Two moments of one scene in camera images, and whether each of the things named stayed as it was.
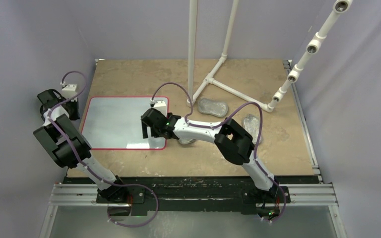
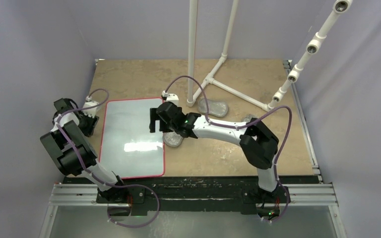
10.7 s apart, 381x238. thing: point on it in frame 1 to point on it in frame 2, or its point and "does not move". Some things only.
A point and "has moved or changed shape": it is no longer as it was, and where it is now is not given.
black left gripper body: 73,107 to 87,123
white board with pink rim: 115,123 has moved or changed shape
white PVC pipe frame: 268,106 does not move
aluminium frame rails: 302,195 does not move
